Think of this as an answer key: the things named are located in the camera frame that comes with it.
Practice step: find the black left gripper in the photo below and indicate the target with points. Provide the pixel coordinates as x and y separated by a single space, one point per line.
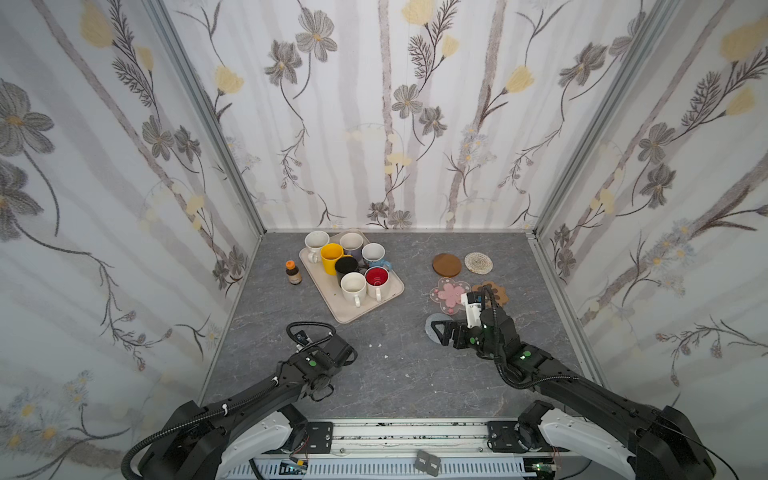
339 349

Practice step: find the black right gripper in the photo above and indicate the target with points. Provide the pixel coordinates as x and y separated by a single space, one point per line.
460 333

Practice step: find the grey-blue woven round coaster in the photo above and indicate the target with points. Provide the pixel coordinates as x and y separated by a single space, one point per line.
435 326

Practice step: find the pink flower silicone coaster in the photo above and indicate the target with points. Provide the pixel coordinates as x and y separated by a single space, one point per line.
448 295

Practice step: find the beige plastic tray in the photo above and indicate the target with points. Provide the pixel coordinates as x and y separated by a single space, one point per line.
330 290

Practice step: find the cork paw print coaster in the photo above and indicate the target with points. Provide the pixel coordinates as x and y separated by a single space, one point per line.
499 292

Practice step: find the dark brown round wooden coaster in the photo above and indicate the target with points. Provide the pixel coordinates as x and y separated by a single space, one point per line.
447 265

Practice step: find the multicolour woven round coaster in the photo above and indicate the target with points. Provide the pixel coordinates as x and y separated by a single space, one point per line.
478 263

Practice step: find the plain white mug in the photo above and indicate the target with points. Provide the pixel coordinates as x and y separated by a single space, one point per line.
354 288

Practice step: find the white mug red interior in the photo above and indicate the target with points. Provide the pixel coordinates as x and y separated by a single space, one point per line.
377 283

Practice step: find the blue floral mug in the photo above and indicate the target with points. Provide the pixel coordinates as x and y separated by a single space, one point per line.
374 256

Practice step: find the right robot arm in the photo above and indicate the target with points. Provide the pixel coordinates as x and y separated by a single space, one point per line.
634 440

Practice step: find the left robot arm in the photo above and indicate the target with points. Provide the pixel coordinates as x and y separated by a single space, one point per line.
193 441

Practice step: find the black cup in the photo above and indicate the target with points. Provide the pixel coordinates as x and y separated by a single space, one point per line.
346 265

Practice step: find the yellow cup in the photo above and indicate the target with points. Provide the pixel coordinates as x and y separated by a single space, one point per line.
330 254

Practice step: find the lavender white cup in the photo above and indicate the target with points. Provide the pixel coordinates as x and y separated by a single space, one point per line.
352 244

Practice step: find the brown bottle orange cap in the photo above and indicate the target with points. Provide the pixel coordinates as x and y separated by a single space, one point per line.
293 272

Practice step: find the white speckled mug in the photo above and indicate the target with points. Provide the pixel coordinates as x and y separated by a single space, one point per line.
314 242

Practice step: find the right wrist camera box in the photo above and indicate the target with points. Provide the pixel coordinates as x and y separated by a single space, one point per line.
473 303

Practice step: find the aluminium frame rail base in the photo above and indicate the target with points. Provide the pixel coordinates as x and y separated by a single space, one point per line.
448 448

